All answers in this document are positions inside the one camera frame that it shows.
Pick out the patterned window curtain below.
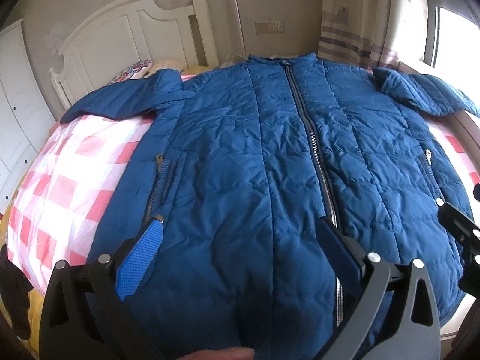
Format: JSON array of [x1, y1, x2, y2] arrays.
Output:
[[317, 0, 428, 69]]

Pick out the white wooden headboard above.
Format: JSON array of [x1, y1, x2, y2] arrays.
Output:
[[50, 0, 220, 108]]

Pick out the yellow pillow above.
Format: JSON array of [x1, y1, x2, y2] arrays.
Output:
[[148, 59, 185, 76]]

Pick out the white wardrobe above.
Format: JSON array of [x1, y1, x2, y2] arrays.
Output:
[[0, 19, 55, 212]]

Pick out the blue puffer jacket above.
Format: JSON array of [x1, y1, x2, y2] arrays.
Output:
[[63, 55, 479, 359]]

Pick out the yellow blanket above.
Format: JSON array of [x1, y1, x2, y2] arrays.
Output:
[[1, 212, 43, 359]]

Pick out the colourful patterned pillow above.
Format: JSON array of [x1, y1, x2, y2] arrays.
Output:
[[108, 59, 153, 85]]

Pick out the dark framed window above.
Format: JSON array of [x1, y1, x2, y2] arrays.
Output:
[[424, 0, 479, 72]]

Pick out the pink white checkered bedsheet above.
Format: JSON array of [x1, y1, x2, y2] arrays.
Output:
[[6, 70, 480, 297]]

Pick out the white leaning rod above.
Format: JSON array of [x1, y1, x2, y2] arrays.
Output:
[[233, 0, 247, 59]]

